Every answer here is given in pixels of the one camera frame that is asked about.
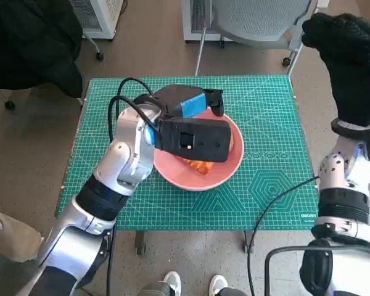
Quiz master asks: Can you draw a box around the white perforated cabinet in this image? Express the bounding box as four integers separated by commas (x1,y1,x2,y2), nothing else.
69,0,126,40
181,0,226,43

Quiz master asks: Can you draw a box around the grey leg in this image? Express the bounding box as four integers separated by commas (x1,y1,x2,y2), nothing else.
140,283,173,296
217,286,250,296

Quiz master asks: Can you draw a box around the person's leg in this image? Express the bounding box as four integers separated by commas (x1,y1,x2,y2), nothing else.
0,202,45,263

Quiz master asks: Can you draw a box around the black left hand blue tape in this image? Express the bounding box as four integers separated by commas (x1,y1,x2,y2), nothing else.
132,84,225,120

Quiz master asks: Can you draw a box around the white shoe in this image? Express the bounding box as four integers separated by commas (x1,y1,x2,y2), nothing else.
209,274,229,294
163,271,182,296

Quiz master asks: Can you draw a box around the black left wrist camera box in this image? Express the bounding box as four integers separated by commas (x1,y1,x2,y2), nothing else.
154,116,231,163

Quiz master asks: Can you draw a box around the black knitted gloved right hand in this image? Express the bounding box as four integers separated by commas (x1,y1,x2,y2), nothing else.
301,12,370,128

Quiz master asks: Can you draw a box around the long orange toy bread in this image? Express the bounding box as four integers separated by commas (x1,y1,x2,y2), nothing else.
181,157,217,176

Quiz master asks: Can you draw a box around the green cutting mat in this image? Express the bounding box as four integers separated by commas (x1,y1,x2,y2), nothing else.
55,75,320,231

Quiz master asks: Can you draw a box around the thick black looped cable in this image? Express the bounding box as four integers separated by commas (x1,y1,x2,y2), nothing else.
264,245,370,296

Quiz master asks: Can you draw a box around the office chair with casters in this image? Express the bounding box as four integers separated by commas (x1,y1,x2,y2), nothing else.
0,36,105,111

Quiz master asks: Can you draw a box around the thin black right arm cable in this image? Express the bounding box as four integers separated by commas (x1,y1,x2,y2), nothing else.
246,175,320,296

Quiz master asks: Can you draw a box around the grey mesh chair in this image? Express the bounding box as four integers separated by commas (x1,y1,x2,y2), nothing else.
194,0,320,76

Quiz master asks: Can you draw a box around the black table leg caster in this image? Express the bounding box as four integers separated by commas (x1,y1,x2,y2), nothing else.
134,230,148,256
243,230,255,254

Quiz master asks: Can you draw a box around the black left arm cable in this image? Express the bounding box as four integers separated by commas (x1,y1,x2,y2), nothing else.
104,76,163,296

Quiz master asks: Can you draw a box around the pink bowl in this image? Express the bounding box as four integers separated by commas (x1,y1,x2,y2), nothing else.
153,112,245,192

